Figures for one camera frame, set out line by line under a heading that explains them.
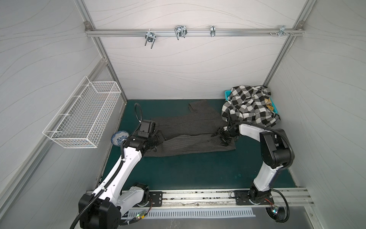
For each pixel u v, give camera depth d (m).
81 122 0.68
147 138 0.59
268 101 1.05
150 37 0.80
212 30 0.78
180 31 0.77
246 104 1.04
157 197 0.73
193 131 0.99
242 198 0.73
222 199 0.75
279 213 0.72
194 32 0.80
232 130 0.73
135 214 0.70
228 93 1.13
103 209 0.37
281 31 0.77
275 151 0.50
